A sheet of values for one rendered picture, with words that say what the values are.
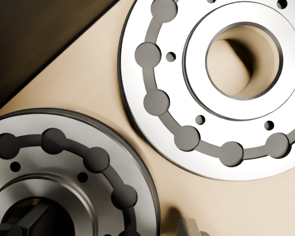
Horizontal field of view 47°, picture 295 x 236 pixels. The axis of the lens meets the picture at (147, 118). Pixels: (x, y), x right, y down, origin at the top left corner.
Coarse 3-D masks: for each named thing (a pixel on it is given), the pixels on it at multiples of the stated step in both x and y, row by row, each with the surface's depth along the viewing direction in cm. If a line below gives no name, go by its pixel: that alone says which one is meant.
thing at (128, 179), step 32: (0, 128) 14; (32, 128) 14; (64, 128) 14; (96, 128) 14; (0, 160) 14; (32, 160) 14; (64, 160) 14; (96, 160) 15; (128, 160) 14; (96, 192) 14; (128, 192) 15; (128, 224) 15
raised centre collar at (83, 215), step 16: (32, 176) 14; (48, 176) 14; (0, 192) 14; (16, 192) 14; (32, 192) 14; (48, 192) 14; (64, 192) 14; (80, 192) 14; (0, 208) 14; (64, 208) 14; (80, 208) 14; (80, 224) 14; (96, 224) 14
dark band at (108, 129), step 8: (16, 112) 15; (24, 112) 15; (64, 112) 15; (72, 112) 15; (88, 120) 15; (96, 120) 15; (104, 128) 15; (120, 136) 15; (128, 144) 15; (136, 152) 15; (144, 168) 15; (152, 184) 15; (160, 208) 15; (160, 216) 15; (160, 224) 15; (160, 232) 15
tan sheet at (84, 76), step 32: (128, 0) 17; (96, 32) 17; (64, 64) 17; (96, 64) 17; (224, 64) 17; (32, 96) 17; (64, 96) 17; (96, 96) 17; (128, 128) 17; (160, 160) 18; (160, 192) 18; (192, 192) 18; (224, 192) 18; (256, 192) 18; (288, 192) 18; (64, 224) 18; (224, 224) 18; (256, 224) 18; (288, 224) 18
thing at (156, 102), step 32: (160, 0) 14; (192, 0) 14; (224, 0) 14; (256, 0) 14; (288, 0) 14; (128, 32) 14; (160, 32) 14; (128, 64) 14; (160, 64) 14; (128, 96) 14; (160, 96) 14; (160, 128) 14; (192, 128) 15; (224, 128) 14; (256, 128) 14; (288, 128) 14; (192, 160) 14; (224, 160) 15; (256, 160) 14; (288, 160) 14
